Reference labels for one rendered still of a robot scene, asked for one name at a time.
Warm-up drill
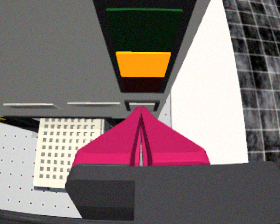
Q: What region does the grey perforated base plate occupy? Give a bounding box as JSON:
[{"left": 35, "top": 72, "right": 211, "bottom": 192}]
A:
[{"left": 0, "top": 90, "right": 173, "bottom": 218}]

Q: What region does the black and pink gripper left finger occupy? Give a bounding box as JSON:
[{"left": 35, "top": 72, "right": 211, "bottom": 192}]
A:
[{"left": 71, "top": 107, "right": 141, "bottom": 167}]

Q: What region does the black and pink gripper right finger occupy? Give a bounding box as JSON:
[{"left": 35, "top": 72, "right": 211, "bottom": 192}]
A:
[{"left": 141, "top": 106, "right": 211, "bottom": 166}]

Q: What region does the cream well plate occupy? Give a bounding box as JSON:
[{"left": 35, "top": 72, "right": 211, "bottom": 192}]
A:
[{"left": 34, "top": 118, "right": 105, "bottom": 188}]

